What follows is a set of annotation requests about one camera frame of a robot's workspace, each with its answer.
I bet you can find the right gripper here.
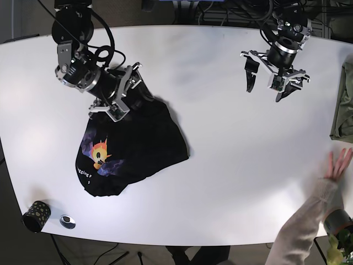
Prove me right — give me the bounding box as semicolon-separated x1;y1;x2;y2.
88;62;154;123

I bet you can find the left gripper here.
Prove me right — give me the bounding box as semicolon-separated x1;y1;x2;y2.
240;50;311;103

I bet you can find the black flame graphic T-shirt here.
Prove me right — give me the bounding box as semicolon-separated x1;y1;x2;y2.
74;97;190;198

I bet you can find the olive green T-shirt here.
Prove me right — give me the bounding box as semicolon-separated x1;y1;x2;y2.
330;54;353;143

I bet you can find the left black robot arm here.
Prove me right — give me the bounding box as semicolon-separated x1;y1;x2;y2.
240;1;312;102

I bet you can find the person's forearm beige sleeve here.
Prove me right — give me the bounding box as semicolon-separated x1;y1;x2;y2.
265;178;338;264

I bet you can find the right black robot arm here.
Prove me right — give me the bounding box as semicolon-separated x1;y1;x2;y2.
52;1;154;122

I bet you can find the person's hand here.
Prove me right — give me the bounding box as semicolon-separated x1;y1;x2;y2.
324;148;352;183

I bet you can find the left metal table grommet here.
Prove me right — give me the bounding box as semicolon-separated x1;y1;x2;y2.
60;215;76;229

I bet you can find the grey plant pot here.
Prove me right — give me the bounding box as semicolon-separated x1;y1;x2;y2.
324;209;352;235

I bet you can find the black floral cup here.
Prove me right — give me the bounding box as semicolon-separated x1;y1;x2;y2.
22;200;51;233

